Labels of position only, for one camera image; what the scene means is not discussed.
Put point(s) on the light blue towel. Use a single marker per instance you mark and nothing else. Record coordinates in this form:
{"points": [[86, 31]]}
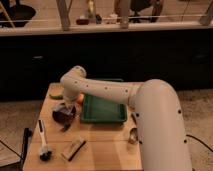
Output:
{"points": [[64, 110]]}

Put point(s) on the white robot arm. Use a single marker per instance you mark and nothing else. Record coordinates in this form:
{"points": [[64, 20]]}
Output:
{"points": [[159, 120]]}

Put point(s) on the purple bowl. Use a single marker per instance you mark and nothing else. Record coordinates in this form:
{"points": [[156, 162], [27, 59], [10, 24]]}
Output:
{"points": [[61, 118]]}

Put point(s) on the green plastic tray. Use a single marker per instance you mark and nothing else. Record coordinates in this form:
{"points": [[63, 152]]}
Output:
{"points": [[96, 110]]}

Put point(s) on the orange round fruit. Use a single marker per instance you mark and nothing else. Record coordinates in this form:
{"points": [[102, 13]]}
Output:
{"points": [[80, 99]]}

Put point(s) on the small dark utensil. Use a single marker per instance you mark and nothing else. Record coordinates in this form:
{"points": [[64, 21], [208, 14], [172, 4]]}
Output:
{"points": [[65, 127]]}

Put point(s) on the metal cup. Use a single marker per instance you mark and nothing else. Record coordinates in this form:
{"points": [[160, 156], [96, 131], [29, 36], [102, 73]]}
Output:
{"points": [[133, 136]]}

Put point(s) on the wooden scrub brush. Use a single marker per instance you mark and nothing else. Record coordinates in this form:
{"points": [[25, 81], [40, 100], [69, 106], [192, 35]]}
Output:
{"points": [[72, 148]]}

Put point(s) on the white dish brush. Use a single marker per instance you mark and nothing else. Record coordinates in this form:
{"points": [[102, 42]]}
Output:
{"points": [[45, 151]]}

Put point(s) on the black table side handle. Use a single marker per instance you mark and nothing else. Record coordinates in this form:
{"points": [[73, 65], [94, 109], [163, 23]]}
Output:
{"points": [[27, 134]]}

